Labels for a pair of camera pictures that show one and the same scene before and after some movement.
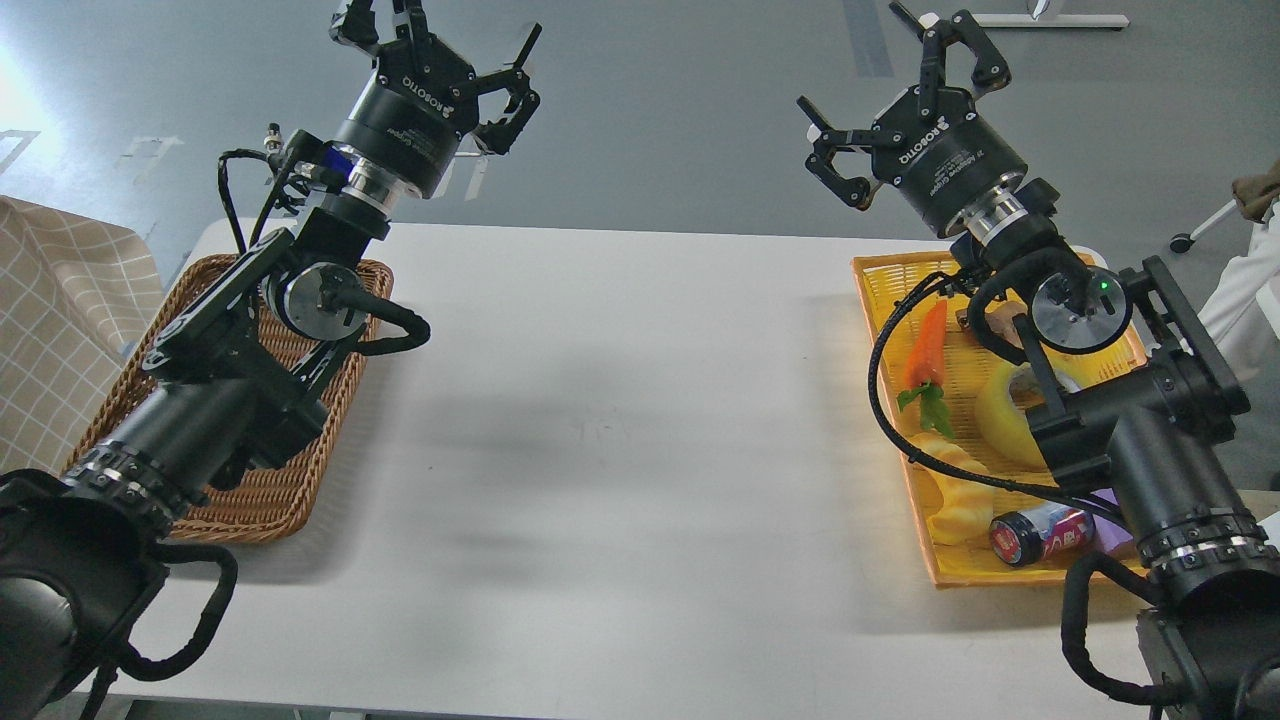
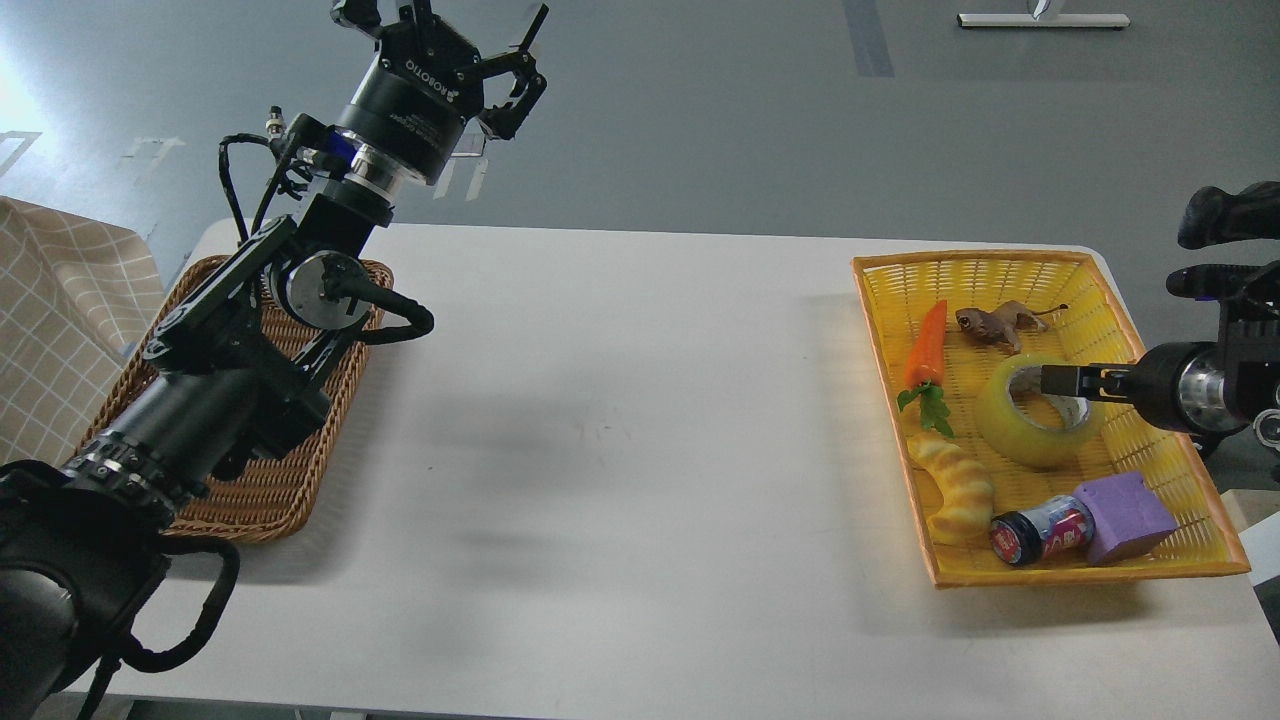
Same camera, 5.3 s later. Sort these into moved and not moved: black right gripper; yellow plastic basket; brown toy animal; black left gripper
Moved: black right gripper
Not moved: yellow plastic basket; brown toy animal; black left gripper
